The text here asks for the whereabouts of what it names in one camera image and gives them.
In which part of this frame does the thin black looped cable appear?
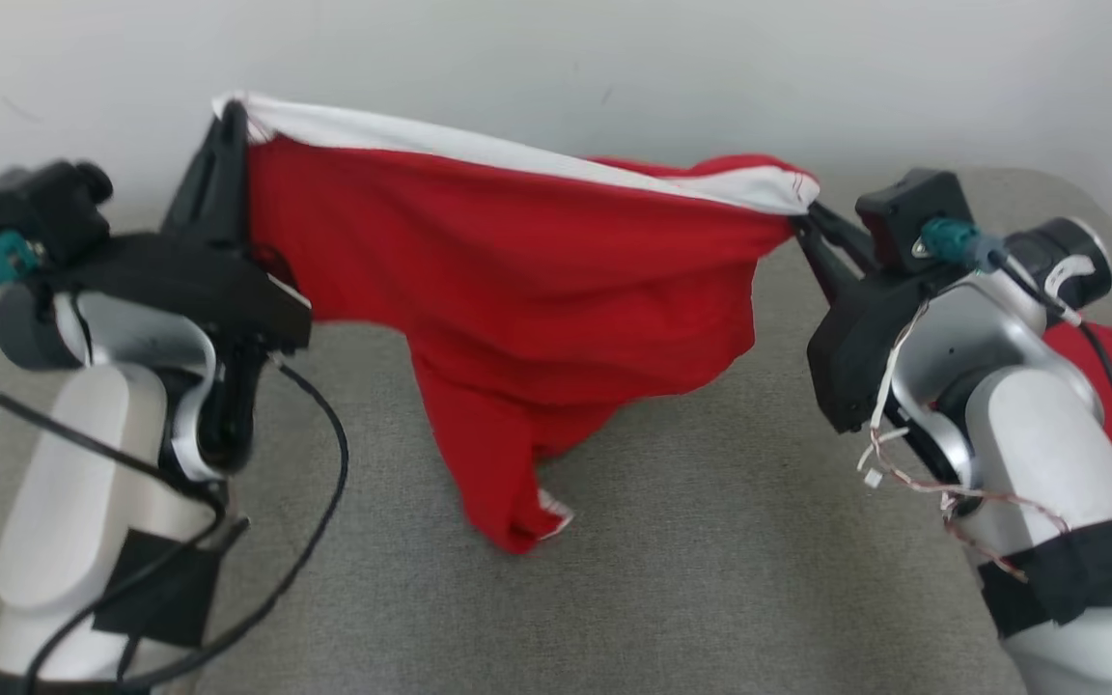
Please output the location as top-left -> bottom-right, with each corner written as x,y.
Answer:
25,355 -> 351,691

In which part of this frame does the small white cable label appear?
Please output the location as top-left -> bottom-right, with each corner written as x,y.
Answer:
1043,253 -> 1098,302

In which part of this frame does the right arm black strap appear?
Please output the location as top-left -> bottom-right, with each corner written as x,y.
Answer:
979,512 -> 1112,640

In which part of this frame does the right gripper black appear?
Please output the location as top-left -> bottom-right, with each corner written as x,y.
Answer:
792,205 -> 935,435

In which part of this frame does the red white thin wire bundle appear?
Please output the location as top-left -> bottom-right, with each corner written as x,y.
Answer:
855,299 -> 1070,585

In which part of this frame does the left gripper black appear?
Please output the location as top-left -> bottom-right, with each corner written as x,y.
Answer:
40,99 -> 314,353

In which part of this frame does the left arm black strap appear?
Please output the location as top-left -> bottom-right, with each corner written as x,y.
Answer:
93,526 -> 226,650

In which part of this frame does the red garment with white trim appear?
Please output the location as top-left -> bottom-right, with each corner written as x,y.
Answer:
211,92 -> 820,556

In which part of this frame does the arm black strap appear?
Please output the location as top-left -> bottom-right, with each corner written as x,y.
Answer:
979,512 -> 1112,640
93,526 -> 226,650

